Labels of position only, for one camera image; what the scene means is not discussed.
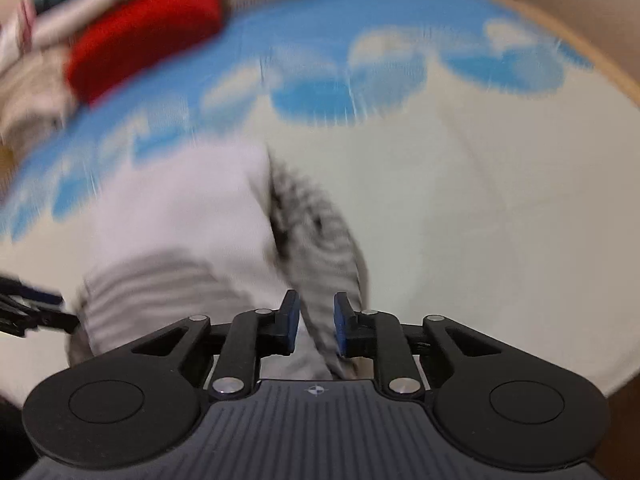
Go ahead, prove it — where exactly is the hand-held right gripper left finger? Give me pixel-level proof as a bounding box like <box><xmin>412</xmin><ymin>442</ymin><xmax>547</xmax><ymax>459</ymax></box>
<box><xmin>131</xmin><ymin>289</ymin><xmax>301</xmax><ymax>402</ymax></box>

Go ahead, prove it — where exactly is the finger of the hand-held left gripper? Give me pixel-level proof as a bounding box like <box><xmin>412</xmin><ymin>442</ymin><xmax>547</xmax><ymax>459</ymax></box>
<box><xmin>0</xmin><ymin>274</ymin><xmax>65</xmax><ymax>307</ymax></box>
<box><xmin>0</xmin><ymin>294</ymin><xmax>80</xmax><ymax>338</ymax></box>

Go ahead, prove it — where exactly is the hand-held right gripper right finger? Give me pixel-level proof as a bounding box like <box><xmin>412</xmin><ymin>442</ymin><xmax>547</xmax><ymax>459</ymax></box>
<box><xmin>333</xmin><ymin>291</ymin><xmax>503</xmax><ymax>402</ymax></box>

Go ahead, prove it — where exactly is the black white striped hoodie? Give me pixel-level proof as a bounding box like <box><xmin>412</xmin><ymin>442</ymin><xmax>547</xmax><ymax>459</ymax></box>
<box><xmin>65</xmin><ymin>142</ymin><xmax>371</xmax><ymax>381</ymax></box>

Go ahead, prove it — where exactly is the blue white floral mat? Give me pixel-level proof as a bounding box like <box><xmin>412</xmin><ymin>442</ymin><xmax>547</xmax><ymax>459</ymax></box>
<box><xmin>0</xmin><ymin>0</ymin><xmax>640</xmax><ymax>401</ymax></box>

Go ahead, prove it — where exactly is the beige cloth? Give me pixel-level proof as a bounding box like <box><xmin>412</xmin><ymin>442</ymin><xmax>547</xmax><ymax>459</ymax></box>
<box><xmin>0</xmin><ymin>52</ymin><xmax>81</xmax><ymax>148</ymax></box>

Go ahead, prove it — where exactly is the folded red garment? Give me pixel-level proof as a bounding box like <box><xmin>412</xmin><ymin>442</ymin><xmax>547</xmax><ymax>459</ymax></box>
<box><xmin>65</xmin><ymin>0</ymin><xmax>225</xmax><ymax>108</ymax></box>

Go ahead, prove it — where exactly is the wooden bed frame edge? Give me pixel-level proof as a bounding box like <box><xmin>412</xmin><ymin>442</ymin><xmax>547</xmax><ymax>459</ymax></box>
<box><xmin>450</xmin><ymin>0</ymin><xmax>640</xmax><ymax>111</ymax></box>

